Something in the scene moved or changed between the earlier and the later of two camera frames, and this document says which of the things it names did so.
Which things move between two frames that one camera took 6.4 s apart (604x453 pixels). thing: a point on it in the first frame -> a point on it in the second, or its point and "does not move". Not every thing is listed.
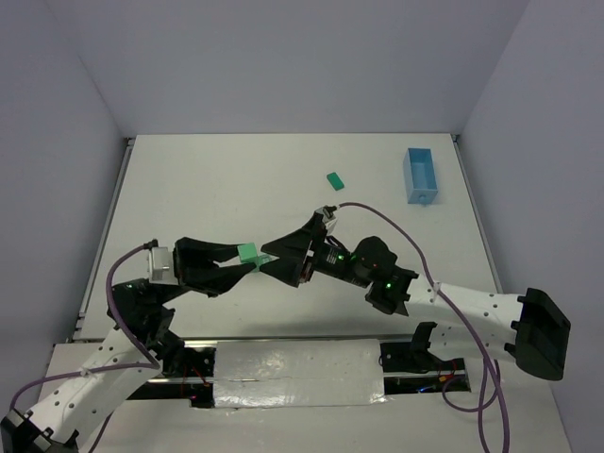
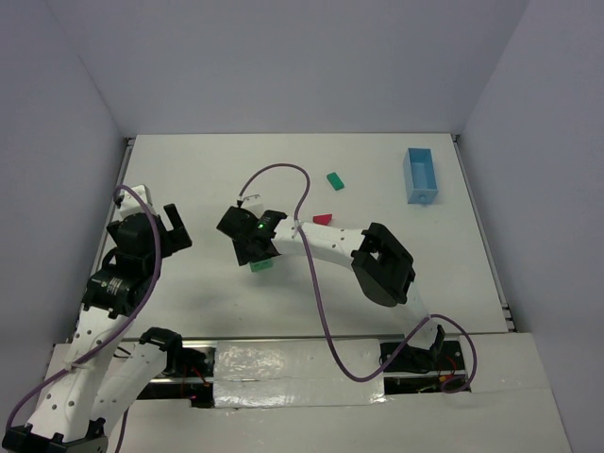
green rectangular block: [335, 180] does not move
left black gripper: [180, 263] -> [171, 238]
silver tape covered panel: [297, 373] does not move
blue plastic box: [420, 177] does not move
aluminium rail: [295, 338] does not move
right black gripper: [308, 253] -> [243, 248]
